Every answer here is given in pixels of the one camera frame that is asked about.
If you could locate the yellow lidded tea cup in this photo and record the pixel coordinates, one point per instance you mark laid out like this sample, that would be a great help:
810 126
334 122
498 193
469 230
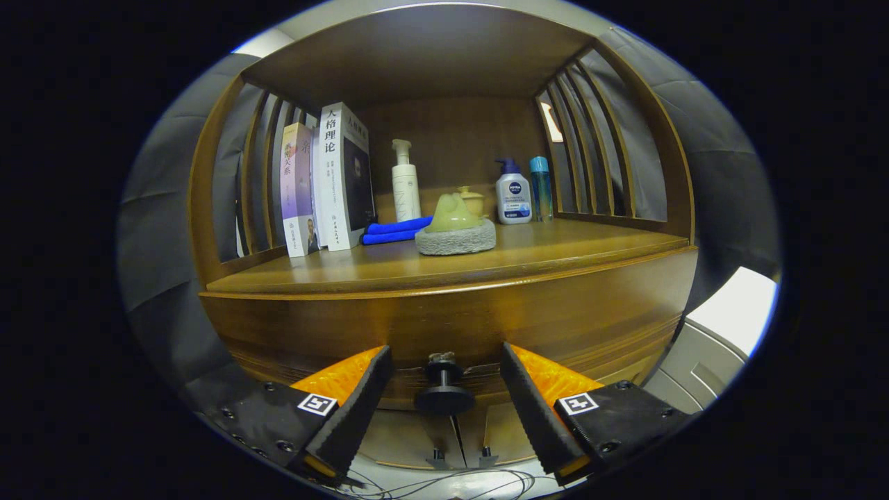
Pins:
476 201

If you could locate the white pump bottle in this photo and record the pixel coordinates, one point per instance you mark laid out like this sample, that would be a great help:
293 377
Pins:
406 191

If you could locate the wooden drawer with black knob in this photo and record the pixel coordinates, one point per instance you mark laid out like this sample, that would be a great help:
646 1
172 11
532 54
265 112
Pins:
417 326

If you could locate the thick white book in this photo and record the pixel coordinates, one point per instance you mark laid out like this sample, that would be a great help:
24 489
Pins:
335 173

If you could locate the white topped grey unit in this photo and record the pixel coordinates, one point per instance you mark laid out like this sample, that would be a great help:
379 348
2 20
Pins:
729 312

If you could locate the black backdrop cloth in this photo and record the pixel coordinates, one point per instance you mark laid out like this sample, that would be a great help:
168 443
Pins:
160 243

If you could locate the white lotion bottle blue cap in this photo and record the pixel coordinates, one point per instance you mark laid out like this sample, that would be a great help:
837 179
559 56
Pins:
514 198

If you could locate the wooden cabinet door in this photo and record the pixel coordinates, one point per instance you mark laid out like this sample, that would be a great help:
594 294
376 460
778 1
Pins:
403 437
507 434

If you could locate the wooden countertop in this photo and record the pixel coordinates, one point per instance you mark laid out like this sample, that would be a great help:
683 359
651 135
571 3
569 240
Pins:
555 250

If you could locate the purple book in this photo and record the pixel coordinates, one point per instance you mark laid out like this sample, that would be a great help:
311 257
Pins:
297 187

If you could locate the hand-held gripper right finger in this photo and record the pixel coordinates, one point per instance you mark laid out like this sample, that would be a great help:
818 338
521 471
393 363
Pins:
535 410

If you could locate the teal bottle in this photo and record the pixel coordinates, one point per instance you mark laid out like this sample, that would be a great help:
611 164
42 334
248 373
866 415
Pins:
541 191

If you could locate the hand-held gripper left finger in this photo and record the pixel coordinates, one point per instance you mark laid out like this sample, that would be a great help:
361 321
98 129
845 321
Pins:
354 413

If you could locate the blue folded cloth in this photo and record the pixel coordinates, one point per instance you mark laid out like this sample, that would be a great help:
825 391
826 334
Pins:
392 230

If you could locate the wooden cabinet with slatted shelf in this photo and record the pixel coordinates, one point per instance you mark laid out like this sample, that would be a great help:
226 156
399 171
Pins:
451 139

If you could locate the thin white book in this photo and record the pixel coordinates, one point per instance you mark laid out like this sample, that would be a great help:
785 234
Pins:
316 180

